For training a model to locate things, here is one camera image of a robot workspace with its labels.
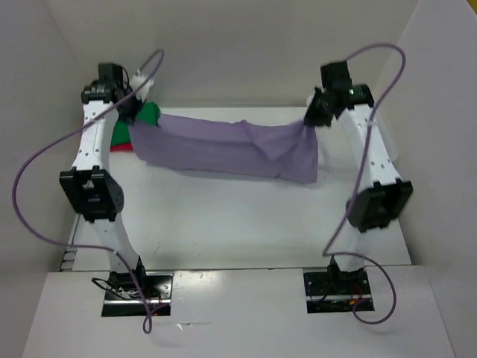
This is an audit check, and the green t shirt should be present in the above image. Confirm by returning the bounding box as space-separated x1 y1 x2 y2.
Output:
110 101 161 147

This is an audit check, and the red t shirt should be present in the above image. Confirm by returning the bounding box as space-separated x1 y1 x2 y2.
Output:
110 143 134 152

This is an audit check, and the lavender t shirt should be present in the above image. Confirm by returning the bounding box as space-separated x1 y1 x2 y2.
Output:
129 114 318 184

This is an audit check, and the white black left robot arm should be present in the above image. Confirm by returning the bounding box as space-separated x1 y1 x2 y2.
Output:
59 63 149 300

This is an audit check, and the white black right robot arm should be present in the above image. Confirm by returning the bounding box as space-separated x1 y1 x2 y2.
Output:
304 60 413 294

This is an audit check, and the white plastic basket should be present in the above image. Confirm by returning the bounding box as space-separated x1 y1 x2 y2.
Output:
315 113 399 173

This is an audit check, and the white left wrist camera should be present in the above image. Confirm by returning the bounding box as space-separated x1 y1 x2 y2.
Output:
129 69 154 103

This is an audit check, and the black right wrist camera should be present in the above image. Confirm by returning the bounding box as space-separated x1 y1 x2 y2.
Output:
320 60 353 92

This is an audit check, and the aluminium table edge rail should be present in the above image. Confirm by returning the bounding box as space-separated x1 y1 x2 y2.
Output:
59 215 83 272

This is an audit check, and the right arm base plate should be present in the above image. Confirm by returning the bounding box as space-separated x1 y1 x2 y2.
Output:
303 268 375 314

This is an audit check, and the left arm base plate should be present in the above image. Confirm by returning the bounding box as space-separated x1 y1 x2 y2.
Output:
92 271 173 318

